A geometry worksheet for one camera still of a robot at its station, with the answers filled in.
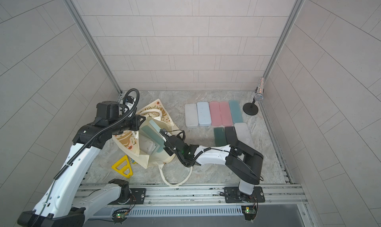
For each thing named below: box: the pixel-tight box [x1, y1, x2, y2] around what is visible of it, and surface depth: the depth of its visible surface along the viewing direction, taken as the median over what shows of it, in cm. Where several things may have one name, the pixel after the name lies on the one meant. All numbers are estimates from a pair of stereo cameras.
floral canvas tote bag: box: [112, 98, 178, 170], surface depth 73 cm
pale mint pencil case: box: [196, 101, 212, 126], surface depth 102 cm
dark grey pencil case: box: [224, 126, 239, 146], surface depth 93 cm
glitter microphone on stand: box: [242, 77, 265, 116], surface depth 107 cm
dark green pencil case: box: [213, 127, 228, 147], surface depth 93 cm
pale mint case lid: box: [143, 119, 166, 154], surface depth 86 cm
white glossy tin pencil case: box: [184, 103, 199, 128], surface depth 103 cm
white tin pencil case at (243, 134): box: [234, 122, 256, 150], surface depth 94 cm
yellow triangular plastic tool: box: [111, 155, 133, 179], surface depth 80 cm
